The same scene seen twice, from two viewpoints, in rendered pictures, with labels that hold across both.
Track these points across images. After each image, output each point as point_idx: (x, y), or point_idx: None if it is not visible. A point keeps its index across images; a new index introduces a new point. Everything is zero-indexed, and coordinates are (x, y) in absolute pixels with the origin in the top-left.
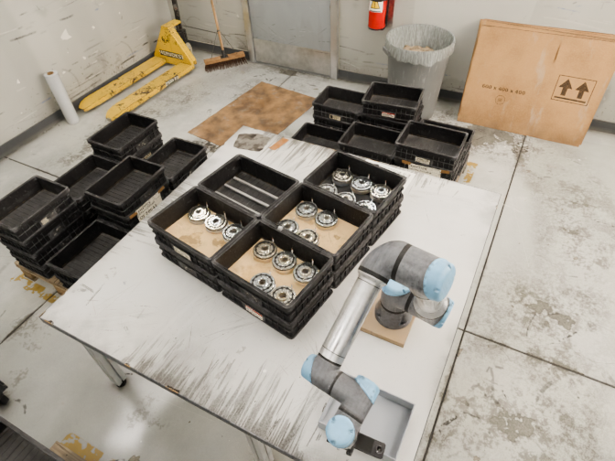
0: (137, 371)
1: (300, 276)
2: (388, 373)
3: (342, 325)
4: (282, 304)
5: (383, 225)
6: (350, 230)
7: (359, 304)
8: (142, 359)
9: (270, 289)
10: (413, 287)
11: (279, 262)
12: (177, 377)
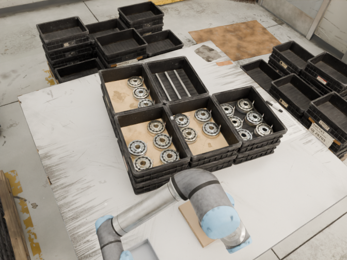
0: (40, 158)
1: (163, 157)
2: (179, 258)
3: (136, 209)
4: (133, 168)
5: (252, 155)
6: (222, 145)
7: (154, 201)
8: (47, 152)
9: (139, 154)
10: (196, 215)
11: (158, 140)
12: (56, 175)
